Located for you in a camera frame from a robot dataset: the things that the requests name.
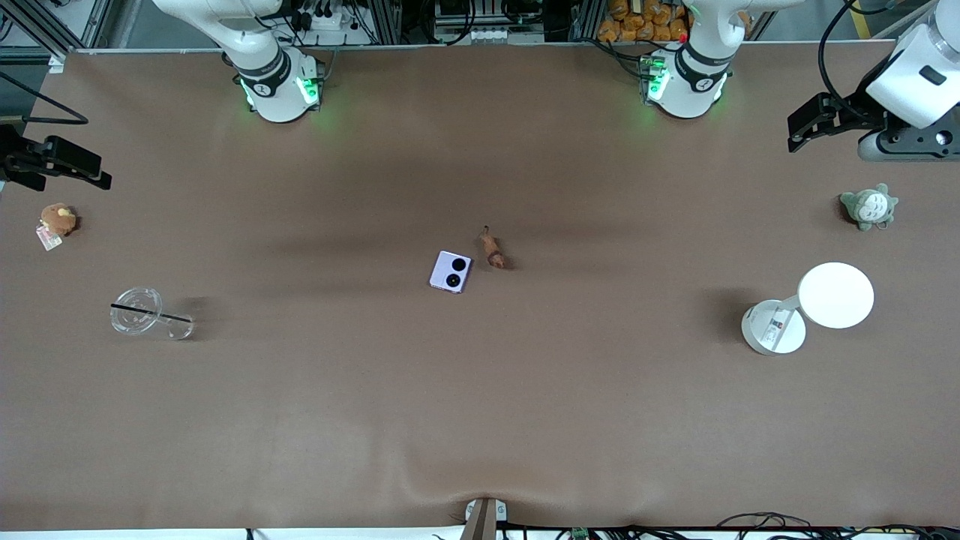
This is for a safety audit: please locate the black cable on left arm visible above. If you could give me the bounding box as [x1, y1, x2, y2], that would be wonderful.
[817, 0, 905, 125]

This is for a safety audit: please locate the brown plush toy with tag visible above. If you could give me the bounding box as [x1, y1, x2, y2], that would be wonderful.
[35, 202, 79, 252]

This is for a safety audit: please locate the brown lion statue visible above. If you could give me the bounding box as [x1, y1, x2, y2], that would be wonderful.
[479, 225, 509, 270]

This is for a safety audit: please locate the pile of orange packets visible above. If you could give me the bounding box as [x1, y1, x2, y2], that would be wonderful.
[597, 0, 692, 44]

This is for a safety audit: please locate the black drinking straw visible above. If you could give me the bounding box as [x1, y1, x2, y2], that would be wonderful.
[110, 303, 193, 325]

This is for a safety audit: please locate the brown camera mount post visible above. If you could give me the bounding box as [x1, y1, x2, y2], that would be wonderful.
[458, 496, 509, 540]

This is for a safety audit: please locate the white round desk lamp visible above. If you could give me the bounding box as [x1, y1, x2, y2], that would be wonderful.
[740, 261, 876, 356]

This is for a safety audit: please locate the clear plastic cup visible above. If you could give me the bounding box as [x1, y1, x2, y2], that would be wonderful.
[109, 286, 197, 341]

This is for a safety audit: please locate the grey and white plush toy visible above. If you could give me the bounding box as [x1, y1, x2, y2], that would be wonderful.
[838, 182, 900, 233]

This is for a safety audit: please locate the black cables bundle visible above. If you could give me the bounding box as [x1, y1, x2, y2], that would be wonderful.
[495, 512, 960, 540]

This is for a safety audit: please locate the white power strip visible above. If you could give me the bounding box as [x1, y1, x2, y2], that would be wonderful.
[294, 6, 362, 32]

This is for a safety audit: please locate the lilac folding phone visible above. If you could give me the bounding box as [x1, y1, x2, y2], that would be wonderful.
[428, 250, 474, 295]

